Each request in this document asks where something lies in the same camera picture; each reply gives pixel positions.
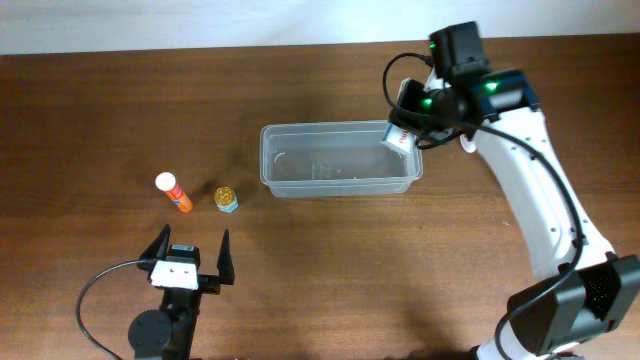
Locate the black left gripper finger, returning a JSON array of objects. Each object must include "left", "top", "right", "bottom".
[
  {"left": 139, "top": 224, "right": 171, "bottom": 260},
  {"left": 216, "top": 229, "right": 235, "bottom": 285}
]

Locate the white Panadol medicine box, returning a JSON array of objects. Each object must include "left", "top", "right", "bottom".
[{"left": 381, "top": 123, "right": 416, "bottom": 155}]

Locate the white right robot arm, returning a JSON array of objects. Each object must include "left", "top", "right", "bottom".
[{"left": 382, "top": 22, "right": 639, "bottom": 360}]

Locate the clear plastic container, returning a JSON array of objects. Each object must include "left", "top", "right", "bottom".
[{"left": 260, "top": 120, "right": 423, "bottom": 198}]

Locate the orange tube white cap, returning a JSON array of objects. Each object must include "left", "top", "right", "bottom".
[{"left": 155, "top": 172, "right": 193, "bottom": 213}]

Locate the small jar gold lid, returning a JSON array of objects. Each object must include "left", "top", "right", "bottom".
[{"left": 214, "top": 186, "right": 238, "bottom": 213}]

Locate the black left camera cable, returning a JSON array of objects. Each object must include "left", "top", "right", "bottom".
[{"left": 75, "top": 259, "right": 151, "bottom": 360}]

